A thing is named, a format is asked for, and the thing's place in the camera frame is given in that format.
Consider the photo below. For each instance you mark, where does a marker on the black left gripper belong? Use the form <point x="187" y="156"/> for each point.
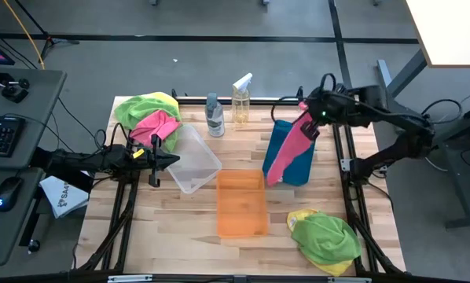
<point x="144" y="159"/>

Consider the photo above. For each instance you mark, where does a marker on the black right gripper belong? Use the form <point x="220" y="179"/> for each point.
<point x="321" y="108"/>

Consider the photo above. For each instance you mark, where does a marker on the pink microfiber towel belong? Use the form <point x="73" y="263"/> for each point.
<point x="290" y="153"/>
<point x="156" y="123"/>

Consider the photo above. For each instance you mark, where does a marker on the green microfiber towel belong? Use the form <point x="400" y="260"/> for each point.
<point x="325" y="239"/>
<point x="136" y="108"/>

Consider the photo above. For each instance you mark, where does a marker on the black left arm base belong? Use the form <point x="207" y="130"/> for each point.
<point x="78" y="182"/>

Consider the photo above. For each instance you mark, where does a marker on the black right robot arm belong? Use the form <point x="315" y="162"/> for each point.
<point x="400" y="149"/>

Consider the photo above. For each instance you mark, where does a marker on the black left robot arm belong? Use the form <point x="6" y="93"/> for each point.
<point x="74" y="161"/>

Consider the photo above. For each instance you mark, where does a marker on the yellow microfiber towel with label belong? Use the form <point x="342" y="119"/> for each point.
<point x="333" y="269"/>

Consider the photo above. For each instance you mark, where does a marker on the clear plastic basket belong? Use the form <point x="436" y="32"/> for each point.
<point x="197" y="165"/>

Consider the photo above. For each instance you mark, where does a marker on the blue plastic basket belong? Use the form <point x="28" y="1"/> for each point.
<point x="302" y="173"/>

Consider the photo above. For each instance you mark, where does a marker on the small silver corner plate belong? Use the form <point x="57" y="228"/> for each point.
<point x="345" y="165"/>

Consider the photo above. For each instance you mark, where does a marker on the grey spray bottle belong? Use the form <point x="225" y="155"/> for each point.
<point x="215" y="122"/>

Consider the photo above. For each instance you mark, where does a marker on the clear spray bottle white trigger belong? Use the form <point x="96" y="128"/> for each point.
<point x="241" y="106"/>

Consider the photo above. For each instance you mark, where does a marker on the orange plastic basket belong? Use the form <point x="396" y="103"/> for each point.
<point x="241" y="208"/>

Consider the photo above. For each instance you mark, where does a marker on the grey table leg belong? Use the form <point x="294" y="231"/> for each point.
<point x="410" y="70"/>

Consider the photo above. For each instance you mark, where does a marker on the grey desk top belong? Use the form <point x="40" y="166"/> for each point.
<point x="34" y="98"/>

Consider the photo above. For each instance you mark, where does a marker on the black round knob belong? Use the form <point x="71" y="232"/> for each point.
<point x="34" y="246"/>

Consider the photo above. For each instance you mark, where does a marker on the black computer mouse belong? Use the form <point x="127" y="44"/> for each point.
<point x="8" y="192"/>

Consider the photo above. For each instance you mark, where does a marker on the black keyboard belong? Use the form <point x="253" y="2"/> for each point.
<point x="1" y="135"/>

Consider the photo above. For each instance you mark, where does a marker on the black tripod stand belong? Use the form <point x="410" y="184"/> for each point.
<point x="48" y="41"/>

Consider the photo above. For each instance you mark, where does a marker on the white table top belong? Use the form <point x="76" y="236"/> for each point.
<point x="451" y="31"/>

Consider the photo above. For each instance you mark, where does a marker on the black metal table frame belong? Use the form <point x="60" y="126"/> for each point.
<point x="258" y="101"/>

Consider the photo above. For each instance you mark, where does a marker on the silver metal bracket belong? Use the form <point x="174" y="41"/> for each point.
<point x="129" y="278"/>
<point x="349" y="280"/>

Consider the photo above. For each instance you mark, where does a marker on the black clamp mount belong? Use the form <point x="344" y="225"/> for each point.
<point x="11" y="90"/>

